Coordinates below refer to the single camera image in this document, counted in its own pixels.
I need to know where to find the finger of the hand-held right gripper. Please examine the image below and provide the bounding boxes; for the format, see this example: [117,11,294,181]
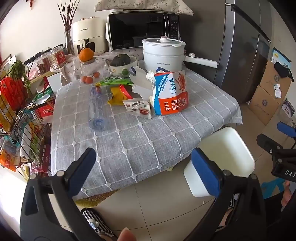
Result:
[257,134,284,155]
[277,121,296,140]

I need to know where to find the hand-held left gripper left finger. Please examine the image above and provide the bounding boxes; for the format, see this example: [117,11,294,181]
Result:
[20,147,109,241]

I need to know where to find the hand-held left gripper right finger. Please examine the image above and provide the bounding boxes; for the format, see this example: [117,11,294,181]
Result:
[185,148,266,241]

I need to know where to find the white plastic bin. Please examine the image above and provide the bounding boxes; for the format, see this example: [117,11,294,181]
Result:
[183,127,255,198]

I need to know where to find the clear plastic bottle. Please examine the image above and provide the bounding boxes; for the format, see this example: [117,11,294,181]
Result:
[88,86,109,131]

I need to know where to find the blue and orange snack bag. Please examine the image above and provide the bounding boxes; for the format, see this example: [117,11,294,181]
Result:
[151,67,189,116]

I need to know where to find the small white snack packet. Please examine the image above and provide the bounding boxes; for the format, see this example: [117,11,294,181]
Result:
[122,98,154,119]

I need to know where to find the person's right hand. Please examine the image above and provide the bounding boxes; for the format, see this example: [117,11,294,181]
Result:
[282,181,294,206]

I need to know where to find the person's left hand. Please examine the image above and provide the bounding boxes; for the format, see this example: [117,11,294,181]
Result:
[117,227,137,241]

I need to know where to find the small printed box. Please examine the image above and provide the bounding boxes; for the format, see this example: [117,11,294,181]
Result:
[281,98,295,120]

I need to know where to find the cardboard box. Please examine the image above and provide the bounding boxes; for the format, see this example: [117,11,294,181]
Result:
[247,85,284,126]
[260,60,292,105]

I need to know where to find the floral under tablecloth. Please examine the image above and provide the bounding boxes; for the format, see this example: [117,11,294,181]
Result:
[75,189,121,209]

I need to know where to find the striped slipper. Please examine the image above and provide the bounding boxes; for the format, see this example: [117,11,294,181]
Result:
[81,208,118,241]

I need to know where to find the grey chequered tablecloth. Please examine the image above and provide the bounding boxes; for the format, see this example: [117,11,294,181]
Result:
[50,50,243,201]

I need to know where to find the black pouch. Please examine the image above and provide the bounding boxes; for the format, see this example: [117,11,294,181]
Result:
[274,62,294,82]

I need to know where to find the blue printed box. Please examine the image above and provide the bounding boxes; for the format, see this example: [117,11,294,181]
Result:
[270,47,292,70]

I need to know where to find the yellow snack wrapper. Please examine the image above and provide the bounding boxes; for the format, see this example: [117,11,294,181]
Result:
[107,85,130,106]

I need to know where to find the red-edged carton piece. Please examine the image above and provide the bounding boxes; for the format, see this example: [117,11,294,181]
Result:
[119,85,137,99]

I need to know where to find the white storage box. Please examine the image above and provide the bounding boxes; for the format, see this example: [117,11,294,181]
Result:
[47,73,62,88]

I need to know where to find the green snack packet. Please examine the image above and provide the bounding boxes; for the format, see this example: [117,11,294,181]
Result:
[95,78,134,88]

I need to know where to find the grey refrigerator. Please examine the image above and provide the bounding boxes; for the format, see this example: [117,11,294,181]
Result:
[213,0,273,105]

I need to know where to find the glass jar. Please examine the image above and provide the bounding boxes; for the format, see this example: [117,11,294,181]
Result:
[80,61,97,77]

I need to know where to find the torn white paper bag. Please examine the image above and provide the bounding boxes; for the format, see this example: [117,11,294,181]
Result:
[129,66,155,102]

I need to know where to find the red mesh bag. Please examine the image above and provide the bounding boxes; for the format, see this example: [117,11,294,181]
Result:
[0,76,28,112]

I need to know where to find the crumpled white tissue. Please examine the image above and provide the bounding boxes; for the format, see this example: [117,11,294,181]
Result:
[146,70,158,82]

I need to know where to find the jar of red dried fruit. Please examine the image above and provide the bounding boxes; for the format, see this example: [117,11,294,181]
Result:
[37,54,52,73]

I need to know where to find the large orange fruit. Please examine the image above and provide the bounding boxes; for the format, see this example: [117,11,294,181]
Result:
[79,47,94,62]

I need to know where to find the red label jar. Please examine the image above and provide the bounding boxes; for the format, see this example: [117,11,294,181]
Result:
[50,45,66,67]

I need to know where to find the white green bowl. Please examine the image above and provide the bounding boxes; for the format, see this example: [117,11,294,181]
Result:
[108,56,139,76]

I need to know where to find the dark green pumpkin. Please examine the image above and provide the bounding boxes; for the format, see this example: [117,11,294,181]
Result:
[110,54,130,67]

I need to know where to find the green leafy herbs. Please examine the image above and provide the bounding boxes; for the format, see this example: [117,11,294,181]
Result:
[10,61,31,87]

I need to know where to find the white electric pot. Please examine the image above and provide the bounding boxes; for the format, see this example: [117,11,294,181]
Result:
[142,36,218,72]

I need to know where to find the vase of dry branches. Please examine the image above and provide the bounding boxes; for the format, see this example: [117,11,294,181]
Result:
[57,0,80,55]

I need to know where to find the white air fryer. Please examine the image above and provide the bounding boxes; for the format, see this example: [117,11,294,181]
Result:
[70,17,107,56]

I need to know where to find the black microwave oven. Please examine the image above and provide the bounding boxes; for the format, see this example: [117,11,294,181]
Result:
[107,13,181,52]

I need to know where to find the floral cloth cover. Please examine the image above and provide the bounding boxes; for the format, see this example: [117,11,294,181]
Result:
[94,0,194,16]

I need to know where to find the black wire rack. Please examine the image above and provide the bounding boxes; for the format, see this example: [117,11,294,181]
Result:
[0,58,56,176]

